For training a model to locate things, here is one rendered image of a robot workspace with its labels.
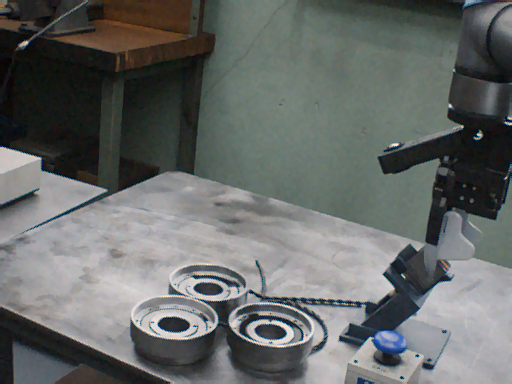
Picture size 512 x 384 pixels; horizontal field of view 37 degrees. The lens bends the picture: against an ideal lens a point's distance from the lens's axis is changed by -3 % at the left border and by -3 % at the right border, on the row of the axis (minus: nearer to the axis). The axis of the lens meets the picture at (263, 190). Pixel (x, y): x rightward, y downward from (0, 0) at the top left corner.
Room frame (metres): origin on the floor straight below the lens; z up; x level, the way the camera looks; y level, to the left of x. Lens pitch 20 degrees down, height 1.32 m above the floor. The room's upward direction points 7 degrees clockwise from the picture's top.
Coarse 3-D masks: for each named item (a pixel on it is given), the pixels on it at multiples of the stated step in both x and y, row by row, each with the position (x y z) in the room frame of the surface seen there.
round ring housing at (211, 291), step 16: (176, 272) 0.95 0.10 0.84; (192, 272) 0.97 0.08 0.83; (208, 272) 0.98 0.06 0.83; (224, 272) 0.97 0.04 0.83; (176, 288) 0.90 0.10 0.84; (192, 288) 0.92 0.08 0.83; (208, 288) 0.95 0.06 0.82; (224, 288) 0.93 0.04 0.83; (240, 288) 0.94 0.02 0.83; (208, 304) 0.88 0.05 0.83; (224, 304) 0.88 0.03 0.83; (240, 304) 0.90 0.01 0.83; (224, 320) 0.89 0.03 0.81
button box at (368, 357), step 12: (360, 348) 0.79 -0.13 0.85; (372, 348) 0.80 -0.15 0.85; (360, 360) 0.77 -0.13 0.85; (372, 360) 0.77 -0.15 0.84; (384, 360) 0.77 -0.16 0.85; (396, 360) 0.77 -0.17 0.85; (408, 360) 0.78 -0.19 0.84; (420, 360) 0.78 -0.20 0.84; (348, 372) 0.76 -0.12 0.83; (360, 372) 0.75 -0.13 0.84; (372, 372) 0.75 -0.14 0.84; (384, 372) 0.75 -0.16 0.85; (396, 372) 0.75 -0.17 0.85; (408, 372) 0.75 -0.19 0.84; (420, 372) 0.79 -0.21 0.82
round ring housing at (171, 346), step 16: (144, 304) 0.85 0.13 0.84; (160, 304) 0.87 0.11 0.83; (176, 304) 0.87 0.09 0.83; (192, 304) 0.87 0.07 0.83; (160, 320) 0.83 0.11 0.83; (176, 320) 0.85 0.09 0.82; (192, 320) 0.84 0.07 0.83; (208, 320) 0.85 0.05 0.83; (144, 336) 0.78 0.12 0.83; (160, 336) 0.78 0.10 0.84; (176, 336) 0.80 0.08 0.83; (192, 336) 0.78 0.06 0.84; (208, 336) 0.80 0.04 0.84; (144, 352) 0.79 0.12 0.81; (160, 352) 0.77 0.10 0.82; (176, 352) 0.77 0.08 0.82; (192, 352) 0.78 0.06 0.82
